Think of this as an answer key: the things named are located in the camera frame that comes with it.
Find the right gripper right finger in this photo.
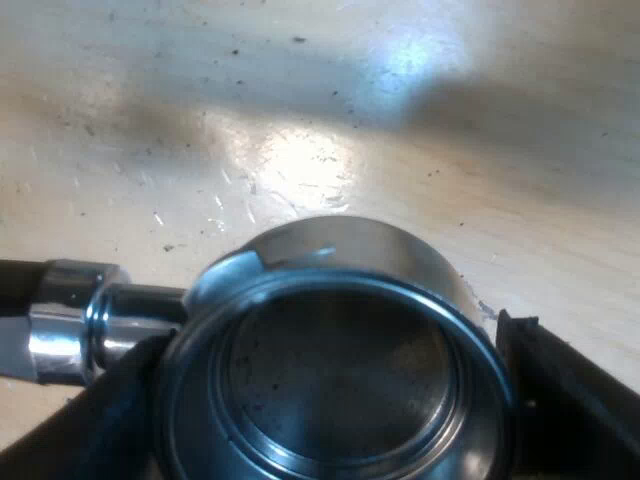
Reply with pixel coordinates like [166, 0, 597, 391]
[493, 308, 640, 480]

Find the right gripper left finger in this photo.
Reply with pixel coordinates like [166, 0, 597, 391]
[10, 327, 182, 480]

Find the filter holder with red-ended handle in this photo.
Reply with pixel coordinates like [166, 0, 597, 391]
[0, 214, 519, 480]

